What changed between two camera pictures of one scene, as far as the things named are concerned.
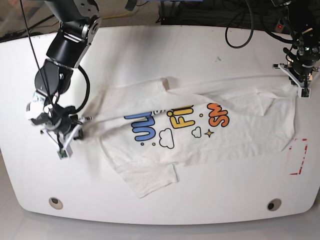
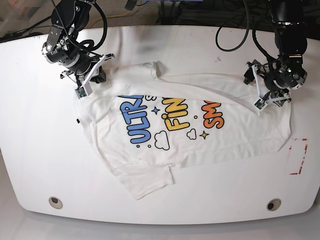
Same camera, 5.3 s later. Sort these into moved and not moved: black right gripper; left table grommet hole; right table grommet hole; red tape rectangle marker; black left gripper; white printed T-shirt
Moved: black left gripper; black right gripper; white printed T-shirt
Not moved: right table grommet hole; red tape rectangle marker; left table grommet hole
